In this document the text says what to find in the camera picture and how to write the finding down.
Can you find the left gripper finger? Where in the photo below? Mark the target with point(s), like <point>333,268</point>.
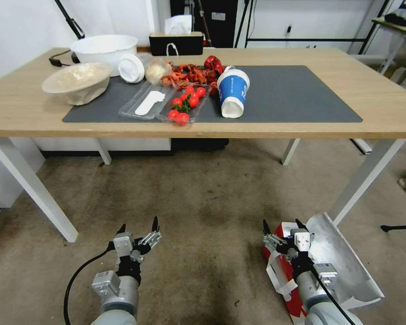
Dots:
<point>151,238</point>
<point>121,229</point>

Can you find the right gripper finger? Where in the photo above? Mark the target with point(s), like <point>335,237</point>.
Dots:
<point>300,224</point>
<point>274,241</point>

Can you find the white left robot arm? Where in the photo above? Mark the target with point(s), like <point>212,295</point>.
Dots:
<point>116,304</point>

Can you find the black bag under table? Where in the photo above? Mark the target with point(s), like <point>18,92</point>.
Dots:
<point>203,145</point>

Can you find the clear bag with food scraps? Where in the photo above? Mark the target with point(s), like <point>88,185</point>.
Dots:
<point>157,71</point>

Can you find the white low cabinet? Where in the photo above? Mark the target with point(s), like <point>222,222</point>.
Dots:
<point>128,145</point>

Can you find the black stand leg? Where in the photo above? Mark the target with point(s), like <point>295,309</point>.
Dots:
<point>399,227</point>

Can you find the red cherry tomato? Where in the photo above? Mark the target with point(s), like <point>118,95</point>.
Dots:
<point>189,90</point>
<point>201,91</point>
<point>177,102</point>
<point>182,118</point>
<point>194,100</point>
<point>173,114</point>
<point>184,97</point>

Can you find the clear plastic clamshell container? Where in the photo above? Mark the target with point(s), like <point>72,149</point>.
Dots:
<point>149,105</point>

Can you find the dark grey table mat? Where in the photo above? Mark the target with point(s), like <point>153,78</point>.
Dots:
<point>284,98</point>

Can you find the white label in clamshell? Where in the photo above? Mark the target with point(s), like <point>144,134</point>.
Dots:
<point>149,101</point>

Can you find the blue and white paper cup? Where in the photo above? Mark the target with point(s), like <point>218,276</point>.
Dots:
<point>232,91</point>

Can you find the beige paper bowl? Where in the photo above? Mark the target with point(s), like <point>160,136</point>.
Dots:
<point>76,83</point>

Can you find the clear cup with white lid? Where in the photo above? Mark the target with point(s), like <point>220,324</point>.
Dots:
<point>132,69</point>

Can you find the wooden table with white legs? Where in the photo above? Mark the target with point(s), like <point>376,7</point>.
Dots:
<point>341,67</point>

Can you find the red crayfish shell pile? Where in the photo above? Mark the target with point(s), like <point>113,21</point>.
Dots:
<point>189,76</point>

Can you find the large white plastic basin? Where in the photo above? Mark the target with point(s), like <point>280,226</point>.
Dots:
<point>103,50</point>

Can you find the crumpled red foil wrapper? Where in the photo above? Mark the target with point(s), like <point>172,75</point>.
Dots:
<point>214,64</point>

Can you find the white tissue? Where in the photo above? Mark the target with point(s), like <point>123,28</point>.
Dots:
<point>178,24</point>

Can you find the side table with pale top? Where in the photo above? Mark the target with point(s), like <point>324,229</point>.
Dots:
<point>401,37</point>

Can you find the black cabinet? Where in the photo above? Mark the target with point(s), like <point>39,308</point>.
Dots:
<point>220,23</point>

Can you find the black tripod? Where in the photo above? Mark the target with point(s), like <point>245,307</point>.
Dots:
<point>69,18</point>

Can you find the black items on side table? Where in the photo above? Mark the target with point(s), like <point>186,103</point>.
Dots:
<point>401,17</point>

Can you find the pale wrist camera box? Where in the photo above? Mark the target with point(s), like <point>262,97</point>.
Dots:
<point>301,239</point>
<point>123,244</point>

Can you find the black metal stand frame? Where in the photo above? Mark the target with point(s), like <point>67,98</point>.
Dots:
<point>308,40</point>

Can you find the black wall plug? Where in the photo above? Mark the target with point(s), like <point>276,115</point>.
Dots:
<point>289,29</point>

